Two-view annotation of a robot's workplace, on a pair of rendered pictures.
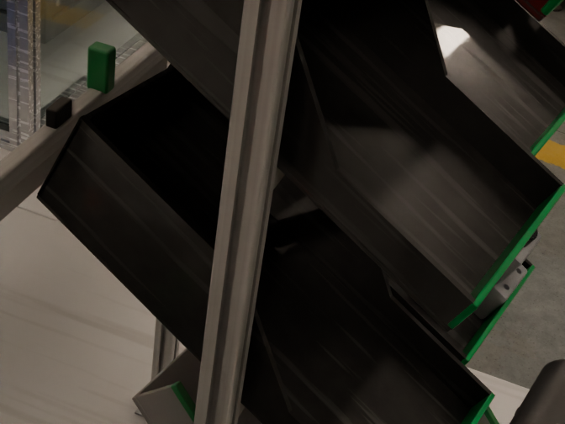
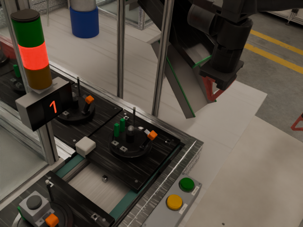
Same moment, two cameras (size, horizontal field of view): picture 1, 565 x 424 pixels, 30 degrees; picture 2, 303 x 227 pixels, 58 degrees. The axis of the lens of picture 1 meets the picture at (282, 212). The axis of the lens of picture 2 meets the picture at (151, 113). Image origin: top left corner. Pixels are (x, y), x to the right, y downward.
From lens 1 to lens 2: 38 cm
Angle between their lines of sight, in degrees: 13
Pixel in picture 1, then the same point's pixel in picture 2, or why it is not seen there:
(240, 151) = not seen: outside the picture
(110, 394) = (152, 72)
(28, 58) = not seen: hidden behind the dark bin
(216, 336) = (164, 21)
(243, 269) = (169, 6)
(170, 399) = (157, 43)
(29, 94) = (143, 15)
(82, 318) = (148, 59)
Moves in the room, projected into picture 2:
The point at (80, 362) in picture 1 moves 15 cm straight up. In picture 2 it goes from (146, 66) to (149, 40)
